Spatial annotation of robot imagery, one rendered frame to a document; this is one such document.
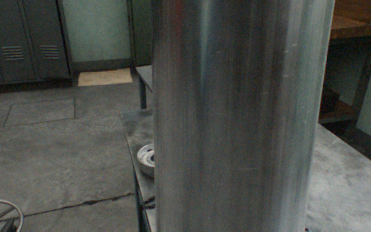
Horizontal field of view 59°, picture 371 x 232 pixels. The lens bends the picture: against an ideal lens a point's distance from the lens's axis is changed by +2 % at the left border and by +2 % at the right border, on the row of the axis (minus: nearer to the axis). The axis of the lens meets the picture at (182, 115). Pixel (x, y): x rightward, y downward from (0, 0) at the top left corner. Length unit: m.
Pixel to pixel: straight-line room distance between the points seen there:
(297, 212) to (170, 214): 0.06
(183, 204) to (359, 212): 0.68
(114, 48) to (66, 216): 2.43
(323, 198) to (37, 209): 1.60
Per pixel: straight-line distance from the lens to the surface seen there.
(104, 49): 3.95
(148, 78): 1.74
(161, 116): 0.15
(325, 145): 1.01
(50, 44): 3.37
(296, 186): 0.16
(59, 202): 2.06
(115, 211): 1.91
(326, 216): 0.77
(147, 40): 3.63
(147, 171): 0.80
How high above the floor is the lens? 1.30
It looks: 28 degrees down
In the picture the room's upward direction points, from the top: straight up
